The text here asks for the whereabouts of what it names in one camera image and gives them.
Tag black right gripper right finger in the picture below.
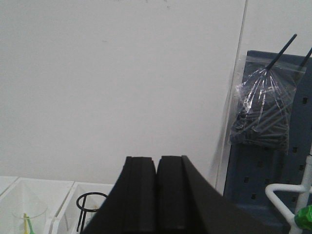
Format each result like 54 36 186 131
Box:
157 156 273 234

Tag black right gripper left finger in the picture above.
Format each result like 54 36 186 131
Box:
83 156 156 234

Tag blue pegboard drying rack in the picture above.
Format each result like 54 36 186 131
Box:
224 60 312 234

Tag right white storage bin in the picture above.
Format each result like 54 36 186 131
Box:
52 182 113 234

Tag white storage bin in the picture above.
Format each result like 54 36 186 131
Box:
0 175 19 195
52 182 113 234
0 177 74 234

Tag middle white storage bin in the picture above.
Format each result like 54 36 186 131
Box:
0 177 74 234

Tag yellow green droppers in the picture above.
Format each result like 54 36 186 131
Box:
23 213 35 234

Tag plastic bag of pegs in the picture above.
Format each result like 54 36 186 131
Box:
229 56 306 152

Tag white gooseneck lab faucet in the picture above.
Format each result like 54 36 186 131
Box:
265 146 312 234

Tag left white storage bin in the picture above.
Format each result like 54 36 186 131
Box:
0 175 19 195

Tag black wire tripod stand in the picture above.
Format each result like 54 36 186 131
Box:
76 192 108 234

